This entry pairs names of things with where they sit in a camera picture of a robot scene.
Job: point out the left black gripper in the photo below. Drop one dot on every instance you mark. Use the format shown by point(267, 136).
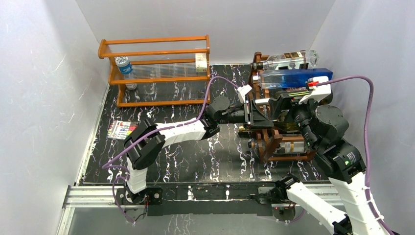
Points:
point(256, 119)

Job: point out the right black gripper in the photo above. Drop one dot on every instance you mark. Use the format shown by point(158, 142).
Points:
point(282, 101)

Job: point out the blue clear glass bottle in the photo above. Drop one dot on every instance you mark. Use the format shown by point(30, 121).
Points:
point(294, 78)

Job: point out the green wine bottle silver cap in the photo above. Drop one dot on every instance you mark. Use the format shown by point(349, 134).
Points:
point(264, 101)

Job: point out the green wine bottle black neck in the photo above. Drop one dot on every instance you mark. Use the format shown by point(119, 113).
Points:
point(286, 127)

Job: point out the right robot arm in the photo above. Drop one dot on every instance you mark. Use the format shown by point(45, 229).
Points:
point(322, 128)

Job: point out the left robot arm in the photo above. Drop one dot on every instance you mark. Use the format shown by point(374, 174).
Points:
point(144, 144)

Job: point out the gold foil wine bottle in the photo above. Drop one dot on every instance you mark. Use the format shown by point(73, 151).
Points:
point(246, 133)

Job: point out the brown wooden wine rack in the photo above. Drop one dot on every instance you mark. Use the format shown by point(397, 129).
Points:
point(272, 136)

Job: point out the clear square liquor bottle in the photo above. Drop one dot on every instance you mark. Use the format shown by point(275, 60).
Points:
point(304, 59)

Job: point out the clear bottle gold label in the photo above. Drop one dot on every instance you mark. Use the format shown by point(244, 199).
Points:
point(290, 147)

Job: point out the orange wooden shelf rack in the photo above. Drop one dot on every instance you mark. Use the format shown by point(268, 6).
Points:
point(163, 70)

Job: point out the small white box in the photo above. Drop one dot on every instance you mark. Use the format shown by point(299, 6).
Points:
point(201, 62)

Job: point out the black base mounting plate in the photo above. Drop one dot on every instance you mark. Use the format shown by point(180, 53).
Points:
point(207, 198)

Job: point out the pack of coloured markers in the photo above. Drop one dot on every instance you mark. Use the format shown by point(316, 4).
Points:
point(119, 130)

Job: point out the blue lidded jar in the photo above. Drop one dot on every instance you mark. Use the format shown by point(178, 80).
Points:
point(124, 65)

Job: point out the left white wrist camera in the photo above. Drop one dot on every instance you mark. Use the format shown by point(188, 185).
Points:
point(243, 91)

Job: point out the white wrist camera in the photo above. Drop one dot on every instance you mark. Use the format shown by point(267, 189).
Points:
point(318, 90)
point(243, 91)

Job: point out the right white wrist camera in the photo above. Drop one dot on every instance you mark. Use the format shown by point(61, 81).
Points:
point(318, 90)

